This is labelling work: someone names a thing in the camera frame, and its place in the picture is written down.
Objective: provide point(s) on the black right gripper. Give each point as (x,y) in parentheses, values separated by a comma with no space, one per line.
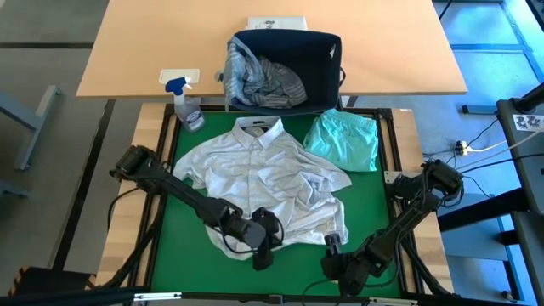
(348,272)

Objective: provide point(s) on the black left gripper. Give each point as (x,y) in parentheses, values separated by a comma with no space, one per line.
(251,234)

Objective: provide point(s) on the white patterned collared shirt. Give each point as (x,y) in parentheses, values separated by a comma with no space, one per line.
(255,170)

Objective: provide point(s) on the teal shorts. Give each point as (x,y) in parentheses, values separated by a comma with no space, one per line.
(344,140)

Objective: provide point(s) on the navy white-striped laundry basket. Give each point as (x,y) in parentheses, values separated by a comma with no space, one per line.
(306,55)

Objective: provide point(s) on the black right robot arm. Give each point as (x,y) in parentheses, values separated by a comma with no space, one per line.
(408,221)

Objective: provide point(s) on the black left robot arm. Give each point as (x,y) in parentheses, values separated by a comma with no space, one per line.
(178,191)

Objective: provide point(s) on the green table mat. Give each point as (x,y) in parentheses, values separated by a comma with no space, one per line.
(178,276)

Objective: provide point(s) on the black cart base beam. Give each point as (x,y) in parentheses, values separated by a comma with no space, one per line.
(480,210)

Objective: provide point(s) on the white power strip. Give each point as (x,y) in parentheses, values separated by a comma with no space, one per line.
(462,149)

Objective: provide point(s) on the clear spray bottle blue trigger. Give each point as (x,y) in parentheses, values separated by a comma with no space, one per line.
(189,115)

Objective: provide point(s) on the grey striped garment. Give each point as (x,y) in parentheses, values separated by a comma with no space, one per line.
(263,85)

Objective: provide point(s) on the black castor wheel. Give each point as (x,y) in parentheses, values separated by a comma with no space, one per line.
(506,296)

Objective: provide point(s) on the round grey desk grommet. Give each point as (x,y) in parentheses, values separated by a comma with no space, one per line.
(219,76)

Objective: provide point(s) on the black desk foot bar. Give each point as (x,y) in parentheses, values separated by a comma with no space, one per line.
(75,217)

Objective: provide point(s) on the white desk outlet plate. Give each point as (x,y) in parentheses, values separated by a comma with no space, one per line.
(193,74)

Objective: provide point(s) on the grey desk foot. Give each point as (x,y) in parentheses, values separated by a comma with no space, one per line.
(480,109)

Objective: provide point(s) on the grey black equipment cart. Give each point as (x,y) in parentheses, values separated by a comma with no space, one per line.
(533,178)

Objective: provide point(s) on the black case with hazard stripes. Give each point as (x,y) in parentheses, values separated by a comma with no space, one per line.
(51,280)

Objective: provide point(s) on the white fiducial marker sticker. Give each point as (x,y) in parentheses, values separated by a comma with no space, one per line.
(527,122)

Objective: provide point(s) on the white printed paper sheet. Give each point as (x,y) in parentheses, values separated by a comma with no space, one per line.
(276,22)

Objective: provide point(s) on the light wooden desk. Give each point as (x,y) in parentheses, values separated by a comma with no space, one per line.
(140,42)

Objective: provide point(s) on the grey metal furniture leg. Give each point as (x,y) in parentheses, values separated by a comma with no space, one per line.
(13,190)
(33,138)

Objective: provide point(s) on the black aluminium table frame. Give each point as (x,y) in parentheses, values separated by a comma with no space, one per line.
(212,297)

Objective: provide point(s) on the silver metal bracket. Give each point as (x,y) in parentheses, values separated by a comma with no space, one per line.
(157,296)
(393,302)

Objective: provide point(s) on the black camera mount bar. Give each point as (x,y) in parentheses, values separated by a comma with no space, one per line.
(64,298)

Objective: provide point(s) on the black cylindrical post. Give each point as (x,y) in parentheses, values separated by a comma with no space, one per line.
(531,100)

